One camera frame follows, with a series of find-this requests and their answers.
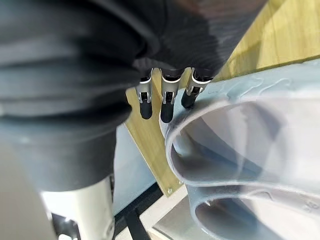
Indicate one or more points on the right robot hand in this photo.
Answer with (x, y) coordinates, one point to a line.
(75, 75)

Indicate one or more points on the translucent light blue slipper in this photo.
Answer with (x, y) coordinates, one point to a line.
(250, 110)
(192, 202)

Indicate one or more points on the black frame bar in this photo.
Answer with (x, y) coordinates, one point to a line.
(135, 220)

